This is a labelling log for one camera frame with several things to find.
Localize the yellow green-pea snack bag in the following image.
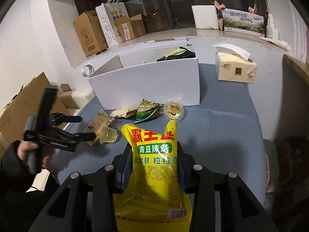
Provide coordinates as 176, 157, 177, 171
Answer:
114, 120, 192, 231

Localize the round cookie pack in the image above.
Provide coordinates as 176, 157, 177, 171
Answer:
85, 108, 115, 147

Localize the beige bread snack pack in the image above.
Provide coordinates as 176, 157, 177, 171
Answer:
109, 108, 138, 118

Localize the green triangular snack packet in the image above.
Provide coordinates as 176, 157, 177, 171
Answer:
135, 99, 164, 123

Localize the black potato chips bag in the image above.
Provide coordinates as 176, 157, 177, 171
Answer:
157, 47, 196, 62

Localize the left hand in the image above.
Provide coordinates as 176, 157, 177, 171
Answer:
17, 141, 53, 169

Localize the flat cardboard sheet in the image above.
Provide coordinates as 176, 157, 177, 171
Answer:
0, 72, 71, 155

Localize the clear jelly pouch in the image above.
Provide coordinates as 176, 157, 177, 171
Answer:
99, 126, 118, 145

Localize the blue grey table cloth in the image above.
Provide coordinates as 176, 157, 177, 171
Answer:
47, 64, 266, 205

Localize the round jelly cup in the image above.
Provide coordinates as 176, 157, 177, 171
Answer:
163, 101, 184, 120

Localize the white tape roll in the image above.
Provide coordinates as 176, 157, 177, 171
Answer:
81, 64, 95, 78

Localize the white storage box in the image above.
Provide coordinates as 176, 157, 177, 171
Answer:
88, 48, 200, 110

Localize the large cardboard box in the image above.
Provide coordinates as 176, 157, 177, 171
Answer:
73, 10, 108, 57

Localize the tissue pack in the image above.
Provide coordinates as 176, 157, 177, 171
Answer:
213, 43, 257, 84

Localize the dark wooden side table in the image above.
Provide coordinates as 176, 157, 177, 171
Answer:
280, 55, 308, 137

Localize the small cardboard box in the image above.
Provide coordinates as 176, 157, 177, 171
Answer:
115, 14, 146, 41

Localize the white dotted paper bag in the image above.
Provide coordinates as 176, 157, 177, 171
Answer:
95, 0, 129, 47

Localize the white foam box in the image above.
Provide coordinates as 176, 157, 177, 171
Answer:
192, 5, 219, 30

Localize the printed landscape carton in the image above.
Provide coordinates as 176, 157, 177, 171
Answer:
222, 9, 265, 37

